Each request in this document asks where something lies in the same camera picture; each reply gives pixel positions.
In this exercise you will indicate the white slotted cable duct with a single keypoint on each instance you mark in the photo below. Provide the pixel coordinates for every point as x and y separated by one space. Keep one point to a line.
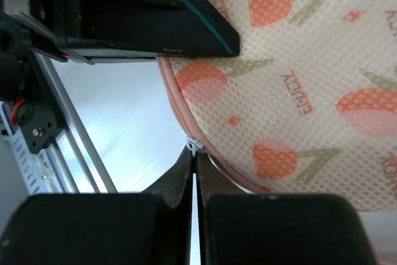
26 161

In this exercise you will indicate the floral mesh laundry bag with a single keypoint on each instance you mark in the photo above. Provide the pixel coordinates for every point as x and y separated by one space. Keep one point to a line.
309 105

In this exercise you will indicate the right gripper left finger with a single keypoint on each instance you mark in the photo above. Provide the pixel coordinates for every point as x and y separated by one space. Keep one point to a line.
148 227

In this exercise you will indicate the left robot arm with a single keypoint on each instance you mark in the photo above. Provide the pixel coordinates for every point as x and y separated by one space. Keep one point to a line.
34 109

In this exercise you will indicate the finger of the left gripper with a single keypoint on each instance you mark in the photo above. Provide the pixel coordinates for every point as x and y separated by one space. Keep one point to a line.
148 28

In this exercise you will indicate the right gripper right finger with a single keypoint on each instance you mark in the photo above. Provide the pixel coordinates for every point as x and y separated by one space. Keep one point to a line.
240 228

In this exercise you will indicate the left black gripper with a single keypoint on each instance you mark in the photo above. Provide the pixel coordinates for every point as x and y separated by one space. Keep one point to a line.
39 24

